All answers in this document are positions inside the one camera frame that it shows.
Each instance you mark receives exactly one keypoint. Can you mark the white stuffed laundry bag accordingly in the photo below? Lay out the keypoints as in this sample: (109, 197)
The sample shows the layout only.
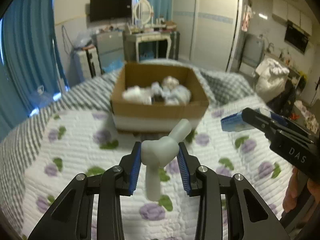
(272, 79)

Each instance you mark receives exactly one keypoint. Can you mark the hanging patterned cloth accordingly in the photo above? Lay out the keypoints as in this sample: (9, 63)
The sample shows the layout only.
(248, 15)

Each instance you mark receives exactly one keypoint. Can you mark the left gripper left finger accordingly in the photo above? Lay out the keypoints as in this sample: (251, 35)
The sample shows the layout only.
(70, 215)

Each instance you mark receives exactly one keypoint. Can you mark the black wall television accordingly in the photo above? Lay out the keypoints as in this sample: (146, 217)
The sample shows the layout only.
(100, 10)

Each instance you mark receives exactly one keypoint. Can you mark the person right hand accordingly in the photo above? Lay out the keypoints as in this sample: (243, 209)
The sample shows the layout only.
(291, 195)

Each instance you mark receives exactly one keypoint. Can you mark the dark suitcase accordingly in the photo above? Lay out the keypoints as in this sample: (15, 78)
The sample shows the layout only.
(175, 45)

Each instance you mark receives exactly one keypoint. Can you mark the large blue window curtain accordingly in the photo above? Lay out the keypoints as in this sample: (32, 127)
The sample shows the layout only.
(29, 58)

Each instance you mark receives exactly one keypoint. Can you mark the clear water jug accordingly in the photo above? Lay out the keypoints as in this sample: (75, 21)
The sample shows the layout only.
(40, 98)

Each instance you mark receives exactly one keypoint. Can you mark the white cloth items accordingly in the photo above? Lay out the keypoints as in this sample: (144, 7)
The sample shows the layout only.
(170, 92)

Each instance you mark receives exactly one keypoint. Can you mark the brown cardboard box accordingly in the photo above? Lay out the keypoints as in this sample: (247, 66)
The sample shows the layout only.
(158, 117)

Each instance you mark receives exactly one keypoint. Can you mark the white sliding wardrobe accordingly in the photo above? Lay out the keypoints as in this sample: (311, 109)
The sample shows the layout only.
(209, 31)

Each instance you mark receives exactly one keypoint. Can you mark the small silver fridge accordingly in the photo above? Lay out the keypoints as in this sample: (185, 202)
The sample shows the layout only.
(110, 47)

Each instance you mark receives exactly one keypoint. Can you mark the black range hood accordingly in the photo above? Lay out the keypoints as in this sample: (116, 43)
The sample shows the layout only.
(296, 37)

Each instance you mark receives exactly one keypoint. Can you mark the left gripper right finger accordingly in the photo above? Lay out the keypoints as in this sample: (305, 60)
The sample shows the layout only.
(248, 216)

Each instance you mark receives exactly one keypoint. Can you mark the white floral quilt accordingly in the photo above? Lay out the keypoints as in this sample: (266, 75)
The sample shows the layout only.
(87, 142)

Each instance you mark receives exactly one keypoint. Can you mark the grey washing machine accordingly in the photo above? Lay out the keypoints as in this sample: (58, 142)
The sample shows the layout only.
(253, 50)

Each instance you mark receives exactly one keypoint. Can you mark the white suitcase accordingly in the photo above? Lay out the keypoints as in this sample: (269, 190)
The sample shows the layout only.
(87, 63)

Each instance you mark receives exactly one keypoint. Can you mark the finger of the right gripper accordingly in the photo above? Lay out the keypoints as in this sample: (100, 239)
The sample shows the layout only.
(283, 133)
(240, 123)

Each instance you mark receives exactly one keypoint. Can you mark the oval vanity mirror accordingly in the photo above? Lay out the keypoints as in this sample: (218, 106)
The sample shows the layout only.
(142, 13)

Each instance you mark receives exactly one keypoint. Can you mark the white upper cabinets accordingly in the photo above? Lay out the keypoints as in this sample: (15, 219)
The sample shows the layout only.
(284, 12)

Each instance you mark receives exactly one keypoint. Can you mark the grey checked bed sheet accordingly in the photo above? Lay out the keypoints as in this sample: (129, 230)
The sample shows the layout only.
(21, 147)

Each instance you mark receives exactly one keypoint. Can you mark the blue plastic bags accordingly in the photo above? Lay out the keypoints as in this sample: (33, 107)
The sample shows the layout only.
(115, 65)

